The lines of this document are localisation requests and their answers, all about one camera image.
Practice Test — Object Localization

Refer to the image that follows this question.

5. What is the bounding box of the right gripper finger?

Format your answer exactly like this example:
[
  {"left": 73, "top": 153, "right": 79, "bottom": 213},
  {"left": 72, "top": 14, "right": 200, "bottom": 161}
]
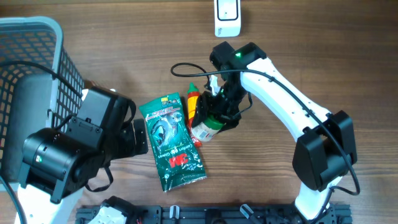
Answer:
[
  {"left": 191, "top": 93, "right": 209, "bottom": 128},
  {"left": 218, "top": 116, "right": 240, "bottom": 133}
]

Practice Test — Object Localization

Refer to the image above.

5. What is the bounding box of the red sauce bottle green cap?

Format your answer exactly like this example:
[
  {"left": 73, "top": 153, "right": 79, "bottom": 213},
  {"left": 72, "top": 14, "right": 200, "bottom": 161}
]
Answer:
[{"left": 187, "top": 82, "right": 201, "bottom": 126}]

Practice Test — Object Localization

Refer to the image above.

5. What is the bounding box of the white jar green lid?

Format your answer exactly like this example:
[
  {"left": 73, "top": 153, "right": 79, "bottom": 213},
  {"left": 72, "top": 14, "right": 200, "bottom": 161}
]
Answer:
[{"left": 192, "top": 114, "right": 224, "bottom": 142}]

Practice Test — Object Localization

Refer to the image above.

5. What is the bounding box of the red tube package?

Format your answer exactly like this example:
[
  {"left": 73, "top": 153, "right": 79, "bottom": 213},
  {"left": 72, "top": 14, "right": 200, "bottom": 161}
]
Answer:
[{"left": 188, "top": 123, "right": 202, "bottom": 147}]

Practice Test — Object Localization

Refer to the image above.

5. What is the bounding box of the green glove package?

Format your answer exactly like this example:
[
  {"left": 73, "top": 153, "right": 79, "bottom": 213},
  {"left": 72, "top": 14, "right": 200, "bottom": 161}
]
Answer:
[{"left": 139, "top": 92, "right": 207, "bottom": 192}]

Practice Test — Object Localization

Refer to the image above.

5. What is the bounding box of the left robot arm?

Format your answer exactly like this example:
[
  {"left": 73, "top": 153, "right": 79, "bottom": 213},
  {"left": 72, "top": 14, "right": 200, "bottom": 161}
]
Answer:
[{"left": 15, "top": 87, "right": 148, "bottom": 223}]

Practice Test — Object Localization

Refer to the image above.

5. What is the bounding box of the white barcode scanner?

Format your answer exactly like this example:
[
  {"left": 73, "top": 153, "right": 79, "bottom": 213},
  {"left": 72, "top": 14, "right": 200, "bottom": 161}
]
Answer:
[{"left": 213, "top": 0, "right": 241, "bottom": 38}]

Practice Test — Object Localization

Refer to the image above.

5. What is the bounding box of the grey black plastic basket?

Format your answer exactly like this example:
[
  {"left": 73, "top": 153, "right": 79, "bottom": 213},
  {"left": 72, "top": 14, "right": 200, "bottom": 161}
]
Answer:
[{"left": 1, "top": 16, "right": 85, "bottom": 190}]

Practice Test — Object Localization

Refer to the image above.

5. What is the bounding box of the right camera cable black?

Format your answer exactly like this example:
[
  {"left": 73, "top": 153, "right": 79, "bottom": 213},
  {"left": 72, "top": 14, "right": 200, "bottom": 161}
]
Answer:
[{"left": 170, "top": 62, "right": 361, "bottom": 224}]

